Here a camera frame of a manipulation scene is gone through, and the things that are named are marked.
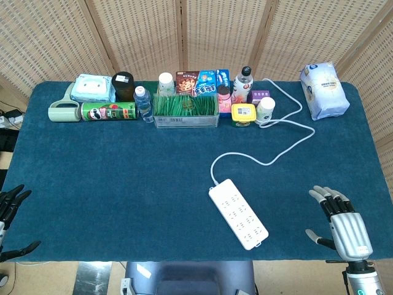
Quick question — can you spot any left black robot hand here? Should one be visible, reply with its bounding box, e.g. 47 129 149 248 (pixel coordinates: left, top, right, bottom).
0 184 42 263

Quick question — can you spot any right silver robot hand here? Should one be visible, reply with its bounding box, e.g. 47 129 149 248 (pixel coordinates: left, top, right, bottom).
305 185 374 263

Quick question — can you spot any white power strip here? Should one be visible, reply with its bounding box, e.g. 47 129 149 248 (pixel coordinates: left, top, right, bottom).
208 178 270 251

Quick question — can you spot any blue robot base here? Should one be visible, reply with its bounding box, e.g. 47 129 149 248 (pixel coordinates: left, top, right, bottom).
120 261 259 295

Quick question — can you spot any black power adapter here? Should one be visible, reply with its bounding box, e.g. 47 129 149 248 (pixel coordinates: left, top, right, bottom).
5 109 25 124

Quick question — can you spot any green lint roller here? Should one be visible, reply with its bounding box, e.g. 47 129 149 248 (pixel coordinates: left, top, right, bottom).
48 82 81 123

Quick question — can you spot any green Pringles can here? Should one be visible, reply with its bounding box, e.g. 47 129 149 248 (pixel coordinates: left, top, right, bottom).
80 101 139 122

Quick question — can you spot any white bag of goods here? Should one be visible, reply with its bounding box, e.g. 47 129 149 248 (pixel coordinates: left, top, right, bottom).
300 61 351 121

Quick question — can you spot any wet wipes pack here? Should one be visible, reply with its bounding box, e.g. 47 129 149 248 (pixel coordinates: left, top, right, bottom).
70 74 116 103

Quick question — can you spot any paper cup with dark print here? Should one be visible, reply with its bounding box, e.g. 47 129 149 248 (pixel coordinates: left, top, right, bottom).
255 97 276 125

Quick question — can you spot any yellow lid container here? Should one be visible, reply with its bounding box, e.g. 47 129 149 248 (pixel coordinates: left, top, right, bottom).
230 103 257 128

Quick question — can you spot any purple box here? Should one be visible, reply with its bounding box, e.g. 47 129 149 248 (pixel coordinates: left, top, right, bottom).
247 89 271 104

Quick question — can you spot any dark jar with black lid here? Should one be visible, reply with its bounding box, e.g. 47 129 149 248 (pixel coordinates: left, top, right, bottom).
111 71 136 103

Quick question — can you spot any blue table mat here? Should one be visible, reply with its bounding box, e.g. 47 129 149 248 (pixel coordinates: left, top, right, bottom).
1 80 388 263

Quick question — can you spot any small water bottle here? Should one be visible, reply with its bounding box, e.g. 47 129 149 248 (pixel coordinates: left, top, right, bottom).
133 85 154 123

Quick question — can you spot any pink snack pack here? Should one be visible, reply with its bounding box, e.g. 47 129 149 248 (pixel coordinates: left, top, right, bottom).
217 85 233 119

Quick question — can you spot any white bottle with black cap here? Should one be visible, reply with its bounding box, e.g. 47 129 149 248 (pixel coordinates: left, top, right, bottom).
232 66 255 104

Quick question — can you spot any blue Oreo box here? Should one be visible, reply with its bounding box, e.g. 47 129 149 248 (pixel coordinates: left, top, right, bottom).
216 68 231 93

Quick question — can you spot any paper cup with green print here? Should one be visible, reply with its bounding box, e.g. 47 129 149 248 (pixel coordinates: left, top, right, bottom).
157 72 176 96

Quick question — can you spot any clear box of green packets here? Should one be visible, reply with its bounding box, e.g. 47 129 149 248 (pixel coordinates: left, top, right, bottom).
152 93 220 129

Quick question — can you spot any blue cookie box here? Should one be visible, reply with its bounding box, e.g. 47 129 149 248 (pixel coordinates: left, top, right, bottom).
192 70 217 97

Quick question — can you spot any brown chocolate snack box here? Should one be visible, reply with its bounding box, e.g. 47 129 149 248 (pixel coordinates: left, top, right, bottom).
175 71 201 96

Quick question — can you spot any wooden woven folding screen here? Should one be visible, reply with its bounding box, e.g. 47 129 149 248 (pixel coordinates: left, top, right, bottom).
0 0 393 216

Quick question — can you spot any white power cable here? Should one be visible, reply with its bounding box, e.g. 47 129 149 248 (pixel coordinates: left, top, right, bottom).
210 78 316 186

